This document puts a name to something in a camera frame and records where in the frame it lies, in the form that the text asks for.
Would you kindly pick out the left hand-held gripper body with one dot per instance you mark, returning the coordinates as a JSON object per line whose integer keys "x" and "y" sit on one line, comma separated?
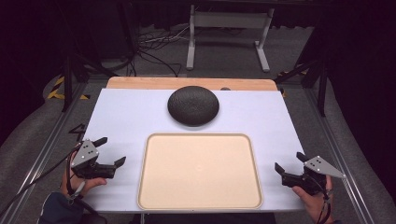
{"x": 84, "y": 155}

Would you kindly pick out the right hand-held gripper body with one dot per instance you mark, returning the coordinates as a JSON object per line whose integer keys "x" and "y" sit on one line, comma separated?
{"x": 320, "y": 166}

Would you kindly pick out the person's left hand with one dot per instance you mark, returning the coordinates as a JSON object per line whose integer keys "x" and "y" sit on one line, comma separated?
{"x": 85, "y": 184}

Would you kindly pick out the person's right hand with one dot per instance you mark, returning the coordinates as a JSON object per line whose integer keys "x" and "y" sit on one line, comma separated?
{"x": 314, "y": 203}

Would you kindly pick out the black floor tape mark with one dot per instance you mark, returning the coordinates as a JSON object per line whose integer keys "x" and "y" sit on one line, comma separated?
{"x": 77, "y": 130}

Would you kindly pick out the white table cover sheet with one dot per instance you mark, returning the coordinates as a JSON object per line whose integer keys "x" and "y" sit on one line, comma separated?
{"x": 124, "y": 118}

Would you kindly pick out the black tripod stand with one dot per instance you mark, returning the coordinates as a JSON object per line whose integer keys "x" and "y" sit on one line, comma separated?
{"x": 322, "y": 93}
{"x": 67, "y": 85}

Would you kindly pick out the yellow black floor tape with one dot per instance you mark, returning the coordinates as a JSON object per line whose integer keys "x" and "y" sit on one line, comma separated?
{"x": 56, "y": 93}

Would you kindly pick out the beige rectangular tray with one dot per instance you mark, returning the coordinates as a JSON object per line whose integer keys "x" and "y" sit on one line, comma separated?
{"x": 199, "y": 171}

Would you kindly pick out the dark textured round dome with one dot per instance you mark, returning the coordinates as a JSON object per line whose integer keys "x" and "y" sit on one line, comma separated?
{"x": 193, "y": 105}

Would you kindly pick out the dark round table grommet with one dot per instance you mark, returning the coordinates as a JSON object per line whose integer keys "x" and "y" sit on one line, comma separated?
{"x": 224, "y": 89}

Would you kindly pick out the white metal stand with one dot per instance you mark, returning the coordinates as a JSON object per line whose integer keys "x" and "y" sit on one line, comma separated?
{"x": 229, "y": 20}

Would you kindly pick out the aluminium frame rail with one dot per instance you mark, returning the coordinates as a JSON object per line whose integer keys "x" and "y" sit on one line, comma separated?
{"x": 339, "y": 158}
{"x": 46, "y": 152}

